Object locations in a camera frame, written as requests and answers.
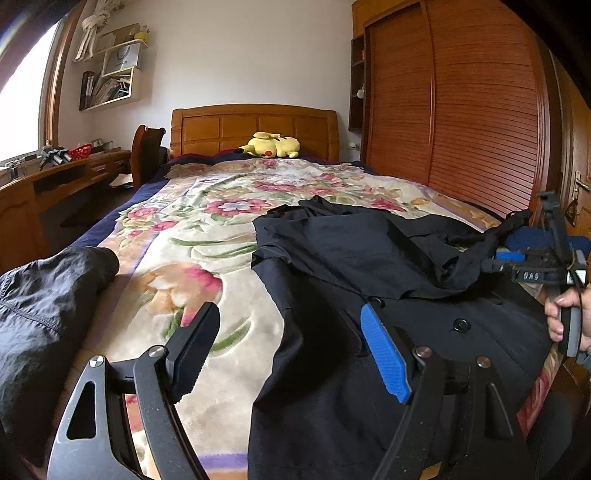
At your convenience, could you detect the white paper bag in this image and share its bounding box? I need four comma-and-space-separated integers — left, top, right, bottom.
102, 41, 141, 77

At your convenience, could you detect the person's right hand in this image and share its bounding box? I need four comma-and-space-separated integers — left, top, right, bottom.
544, 282, 591, 355

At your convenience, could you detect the yellow plush toy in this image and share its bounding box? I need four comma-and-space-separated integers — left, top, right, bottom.
233, 131, 302, 160

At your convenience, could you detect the window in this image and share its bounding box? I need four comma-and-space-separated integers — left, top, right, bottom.
0, 21, 63, 163

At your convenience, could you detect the dark grey jacket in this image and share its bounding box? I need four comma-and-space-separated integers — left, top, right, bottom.
0, 246, 122, 467

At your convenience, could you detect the wooden slatted wardrobe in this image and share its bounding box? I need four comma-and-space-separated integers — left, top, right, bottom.
348, 0, 561, 222

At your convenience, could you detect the wooden desk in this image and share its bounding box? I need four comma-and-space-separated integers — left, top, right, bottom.
0, 148, 134, 265

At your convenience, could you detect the white wall shelf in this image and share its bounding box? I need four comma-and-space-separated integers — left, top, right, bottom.
73, 23, 151, 112

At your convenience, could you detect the black coat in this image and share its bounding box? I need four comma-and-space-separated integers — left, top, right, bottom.
247, 195, 561, 480

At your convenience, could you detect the row of books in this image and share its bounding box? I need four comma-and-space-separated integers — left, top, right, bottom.
79, 71, 131, 110

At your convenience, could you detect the blue garment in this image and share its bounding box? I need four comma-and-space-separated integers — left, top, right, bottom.
503, 225, 591, 260

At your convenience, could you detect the beige knotted cloth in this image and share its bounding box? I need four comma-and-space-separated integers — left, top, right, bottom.
74, 0, 117, 62

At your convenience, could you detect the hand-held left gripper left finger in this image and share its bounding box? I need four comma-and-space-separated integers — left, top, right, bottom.
46, 302, 221, 480

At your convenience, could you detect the wooden bed headboard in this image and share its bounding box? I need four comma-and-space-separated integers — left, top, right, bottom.
170, 104, 341, 162

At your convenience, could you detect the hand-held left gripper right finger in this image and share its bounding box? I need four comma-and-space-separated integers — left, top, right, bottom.
360, 302, 532, 480

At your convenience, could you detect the metal door handle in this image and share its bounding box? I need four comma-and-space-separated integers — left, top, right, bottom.
566, 171, 591, 227

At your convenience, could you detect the floral blanket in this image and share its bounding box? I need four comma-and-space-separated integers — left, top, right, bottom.
51, 156, 548, 480

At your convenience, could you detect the wooden chair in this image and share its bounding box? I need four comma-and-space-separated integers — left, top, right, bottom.
130, 124, 169, 190

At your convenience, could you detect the black device on desk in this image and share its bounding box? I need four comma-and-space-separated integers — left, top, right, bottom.
39, 145, 73, 169

